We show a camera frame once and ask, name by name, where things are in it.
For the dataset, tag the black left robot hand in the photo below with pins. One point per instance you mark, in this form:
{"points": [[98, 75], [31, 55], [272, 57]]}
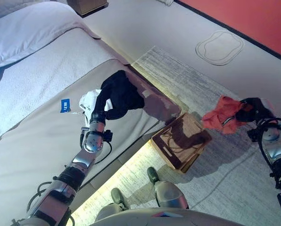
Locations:
{"points": [[97, 113]]}

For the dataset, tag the brown wooden nightstand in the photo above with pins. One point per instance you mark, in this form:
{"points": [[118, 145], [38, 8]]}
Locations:
{"points": [[88, 5]]}

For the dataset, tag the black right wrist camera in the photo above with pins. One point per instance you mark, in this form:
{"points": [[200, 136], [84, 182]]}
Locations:
{"points": [[253, 135]]}

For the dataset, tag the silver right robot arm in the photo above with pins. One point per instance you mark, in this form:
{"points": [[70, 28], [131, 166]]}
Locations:
{"points": [[272, 139]]}

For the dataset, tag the blue garment tag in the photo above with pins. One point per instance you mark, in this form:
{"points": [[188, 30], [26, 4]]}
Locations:
{"points": [[65, 105]]}

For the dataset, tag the black garment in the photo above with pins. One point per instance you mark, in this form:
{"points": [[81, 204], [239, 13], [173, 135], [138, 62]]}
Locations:
{"points": [[124, 94]]}

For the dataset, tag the woven brown basket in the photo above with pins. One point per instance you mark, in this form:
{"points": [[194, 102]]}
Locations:
{"points": [[190, 127]]}

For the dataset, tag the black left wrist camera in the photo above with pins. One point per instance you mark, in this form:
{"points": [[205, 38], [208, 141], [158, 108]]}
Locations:
{"points": [[108, 136]]}

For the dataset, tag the bed with beige cover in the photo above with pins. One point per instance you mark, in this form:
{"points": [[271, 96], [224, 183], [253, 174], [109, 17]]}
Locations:
{"points": [[36, 153]]}

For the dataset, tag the pale outlined floor mat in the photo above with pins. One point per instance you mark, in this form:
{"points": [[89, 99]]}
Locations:
{"points": [[220, 47]]}

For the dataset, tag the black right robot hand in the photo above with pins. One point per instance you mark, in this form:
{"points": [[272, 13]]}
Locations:
{"points": [[251, 110]]}

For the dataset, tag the white pillow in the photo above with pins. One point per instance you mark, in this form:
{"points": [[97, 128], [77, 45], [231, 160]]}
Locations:
{"points": [[25, 30]]}

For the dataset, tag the grey upholstered bed frame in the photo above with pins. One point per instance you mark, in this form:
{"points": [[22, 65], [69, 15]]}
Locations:
{"points": [[112, 170]]}

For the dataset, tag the grey streaked rug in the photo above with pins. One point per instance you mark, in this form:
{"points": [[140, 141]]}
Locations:
{"points": [[201, 77]]}

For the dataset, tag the grey right robot leg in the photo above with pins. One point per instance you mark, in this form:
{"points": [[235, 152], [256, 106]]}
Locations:
{"points": [[171, 195]]}

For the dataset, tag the white garment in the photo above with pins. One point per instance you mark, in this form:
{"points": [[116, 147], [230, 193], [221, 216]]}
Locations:
{"points": [[89, 97]]}

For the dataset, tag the white curtain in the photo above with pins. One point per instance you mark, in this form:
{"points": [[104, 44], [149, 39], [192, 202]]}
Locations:
{"points": [[166, 1]]}

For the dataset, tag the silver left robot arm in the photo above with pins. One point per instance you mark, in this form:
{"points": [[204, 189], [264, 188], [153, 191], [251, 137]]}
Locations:
{"points": [[93, 141]]}

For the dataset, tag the red garment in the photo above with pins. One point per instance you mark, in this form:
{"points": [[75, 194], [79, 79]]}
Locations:
{"points": [[220, 113]]}

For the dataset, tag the white textured blanket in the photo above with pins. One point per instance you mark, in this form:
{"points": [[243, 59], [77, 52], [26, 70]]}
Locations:
{"points": [[36, 77]]}

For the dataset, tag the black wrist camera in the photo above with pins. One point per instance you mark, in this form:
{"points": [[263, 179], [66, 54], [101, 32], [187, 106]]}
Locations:
{"points": [[253, 135], [108, 136]]}

